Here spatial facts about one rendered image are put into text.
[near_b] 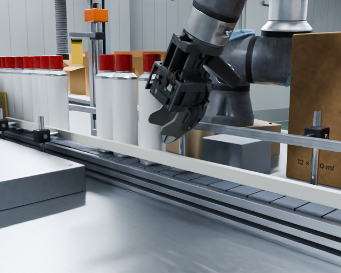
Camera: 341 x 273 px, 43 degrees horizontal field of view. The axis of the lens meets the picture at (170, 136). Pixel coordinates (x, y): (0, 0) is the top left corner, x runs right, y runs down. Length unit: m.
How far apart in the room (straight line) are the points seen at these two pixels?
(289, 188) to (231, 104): 0.50
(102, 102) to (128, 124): 0.08
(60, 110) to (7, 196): 0.38
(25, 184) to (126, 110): 0.24
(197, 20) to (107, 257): 0.36
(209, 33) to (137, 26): 5.56
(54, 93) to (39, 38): 4.60
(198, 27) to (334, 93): 0.28
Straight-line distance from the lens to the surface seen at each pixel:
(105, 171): 0.87
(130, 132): 0.86
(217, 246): 0.59
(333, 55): 0.80
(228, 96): 1.06
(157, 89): 0.70
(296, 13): 1.03
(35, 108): 1.18
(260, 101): 7.60
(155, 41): 6.34
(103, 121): 0.91
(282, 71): 1.02
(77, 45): 1.05
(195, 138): 1.06
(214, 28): 0.65
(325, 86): 0.80
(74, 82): 4.05
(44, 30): 5.69
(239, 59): 1.04
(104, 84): 0.90
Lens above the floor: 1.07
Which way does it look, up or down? 10 degrees down
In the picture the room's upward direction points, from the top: straight up
